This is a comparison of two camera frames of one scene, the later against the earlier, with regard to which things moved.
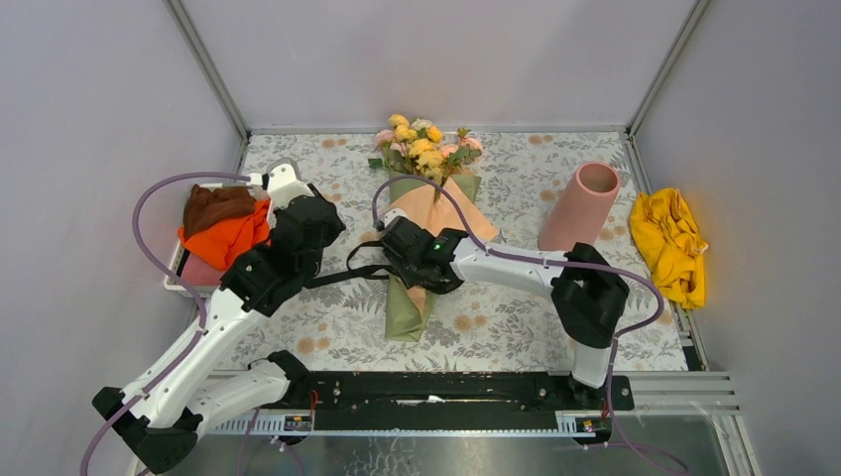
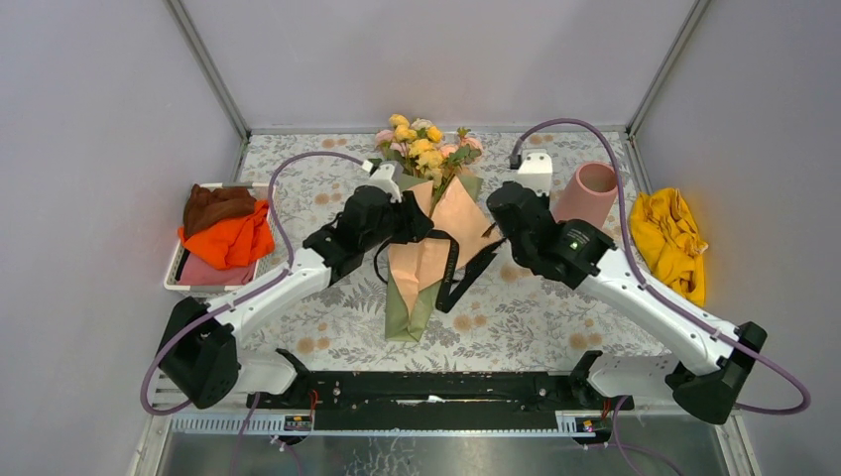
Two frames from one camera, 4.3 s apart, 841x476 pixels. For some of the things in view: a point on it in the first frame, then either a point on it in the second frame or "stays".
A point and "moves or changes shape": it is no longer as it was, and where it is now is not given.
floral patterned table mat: [495, 319] stays
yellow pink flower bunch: [416, 147] stays
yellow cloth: [668, 240] stays
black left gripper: [335, 224] -> [413, 223]
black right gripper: [410, 280] -> [544, 200]
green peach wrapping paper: [428, 205] stays
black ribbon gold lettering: [376, 272] moves or changes shape
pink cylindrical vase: [581, 209] stays
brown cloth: [205, 208] stays
